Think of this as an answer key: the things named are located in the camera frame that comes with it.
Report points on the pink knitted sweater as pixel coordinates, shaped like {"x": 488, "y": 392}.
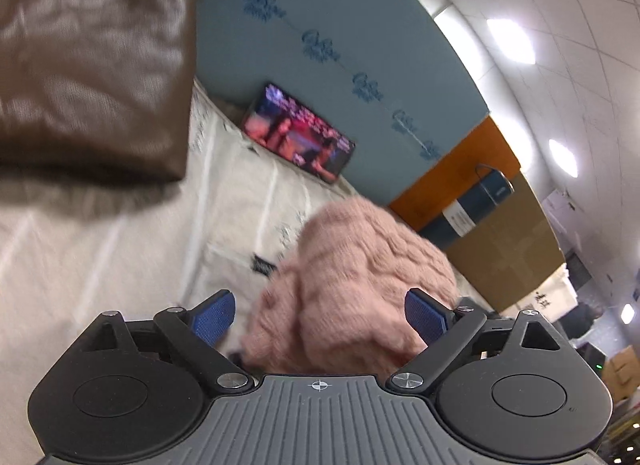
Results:
{"x": 336, "y": 304}

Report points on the smartphone playing video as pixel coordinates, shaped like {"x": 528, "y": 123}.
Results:
{"x": 287, "y": 128}

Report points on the white printed shopping bag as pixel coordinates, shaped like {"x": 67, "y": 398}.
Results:
{"x": 553, "y": 298}

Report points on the stacked cardboard boxes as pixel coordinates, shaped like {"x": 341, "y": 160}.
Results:
{"x": 621, "y": 374}

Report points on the man in dark jacket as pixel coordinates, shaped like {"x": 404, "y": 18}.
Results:
{"x": 577, "y": 322}

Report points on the dark teal thermos bottle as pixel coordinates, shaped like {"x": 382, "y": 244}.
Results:
{"x": 463, "y": 215}

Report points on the brown cardboard sheet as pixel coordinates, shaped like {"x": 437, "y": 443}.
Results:
{"x": 511, "y": 252}

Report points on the blue foam board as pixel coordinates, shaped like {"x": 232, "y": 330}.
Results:
{"x": 380, "y": 71}

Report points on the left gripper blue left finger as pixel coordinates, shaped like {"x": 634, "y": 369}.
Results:
{"x": 192, "y": 335}

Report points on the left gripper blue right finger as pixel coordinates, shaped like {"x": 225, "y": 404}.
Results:
{"x": 449, "y": 336}

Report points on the orange wooden board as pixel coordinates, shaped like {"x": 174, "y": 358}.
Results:
{"x": 457, "y": 172}

